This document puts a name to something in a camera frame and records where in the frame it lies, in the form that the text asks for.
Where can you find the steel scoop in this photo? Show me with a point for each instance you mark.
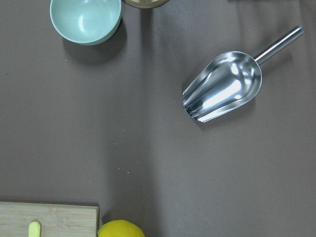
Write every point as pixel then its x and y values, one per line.
pixel 230 80

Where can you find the wooden cup tree stand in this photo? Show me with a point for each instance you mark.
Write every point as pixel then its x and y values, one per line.
pixel 145 4

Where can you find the mint green bowl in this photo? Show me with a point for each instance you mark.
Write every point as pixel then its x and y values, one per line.
pixel 85 22

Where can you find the yellow plastic knife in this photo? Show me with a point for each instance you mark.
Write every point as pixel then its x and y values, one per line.
pixel 34 229

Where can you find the yellow lemon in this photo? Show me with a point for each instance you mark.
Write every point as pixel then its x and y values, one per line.
pixel 120 228

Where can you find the bamboo cutting board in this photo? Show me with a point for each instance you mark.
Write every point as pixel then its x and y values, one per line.
pixel 56 220

